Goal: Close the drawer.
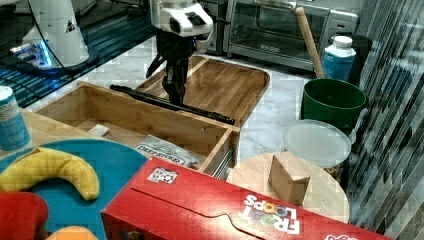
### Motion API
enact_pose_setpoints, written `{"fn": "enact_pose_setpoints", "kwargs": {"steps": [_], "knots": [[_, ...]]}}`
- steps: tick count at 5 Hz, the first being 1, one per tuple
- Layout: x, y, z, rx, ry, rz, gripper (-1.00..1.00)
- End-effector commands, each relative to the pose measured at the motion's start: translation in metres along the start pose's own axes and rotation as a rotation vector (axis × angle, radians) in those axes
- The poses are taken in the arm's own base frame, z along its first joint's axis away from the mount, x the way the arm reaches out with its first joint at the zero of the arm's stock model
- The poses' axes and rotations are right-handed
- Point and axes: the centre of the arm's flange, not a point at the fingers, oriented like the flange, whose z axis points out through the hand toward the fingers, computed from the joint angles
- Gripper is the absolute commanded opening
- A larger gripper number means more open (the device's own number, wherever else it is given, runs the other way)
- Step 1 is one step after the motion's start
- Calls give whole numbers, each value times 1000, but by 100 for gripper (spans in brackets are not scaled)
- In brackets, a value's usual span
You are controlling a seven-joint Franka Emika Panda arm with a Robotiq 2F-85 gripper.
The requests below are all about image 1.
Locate blue labelled can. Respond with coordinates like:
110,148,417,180
0,86,31,151

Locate red plush toy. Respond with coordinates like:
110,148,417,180
0,192,48,240

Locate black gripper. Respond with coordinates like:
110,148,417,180
146,30,195,104

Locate wooden cutting board tray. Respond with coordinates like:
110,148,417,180
136,56,270,128

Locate teal round plate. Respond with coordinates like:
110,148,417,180
0,138,149,240

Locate white and red small box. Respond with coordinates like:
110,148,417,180
89,124,110,137

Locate red Froot Loops box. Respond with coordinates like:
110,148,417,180
102,158,392,240

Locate white cap blue bottle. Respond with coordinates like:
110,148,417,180
322,36,356,81

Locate yellow plush banana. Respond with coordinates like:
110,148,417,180
1,147,100,201

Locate round wooden board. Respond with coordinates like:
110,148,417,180
226,152,350,223

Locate black cable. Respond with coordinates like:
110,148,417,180
27,0,75,78

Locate clear plastic lid container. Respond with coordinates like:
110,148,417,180
283,119,351,168

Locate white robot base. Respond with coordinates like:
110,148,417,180
9,0,93,72

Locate wooden rolling pin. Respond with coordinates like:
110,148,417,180
295,7,324,78

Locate white chip bag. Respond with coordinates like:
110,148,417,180
136,135,200,170

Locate orange plush toy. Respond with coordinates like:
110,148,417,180
46,226,98,240

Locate green bucket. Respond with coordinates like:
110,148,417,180
300,79,368,134

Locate wooden drawer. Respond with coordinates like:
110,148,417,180
36,82,236,178

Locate silver toaster oven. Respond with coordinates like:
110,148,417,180
224,0,359,71

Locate small wooden block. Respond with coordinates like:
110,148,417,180
268,151,311,206

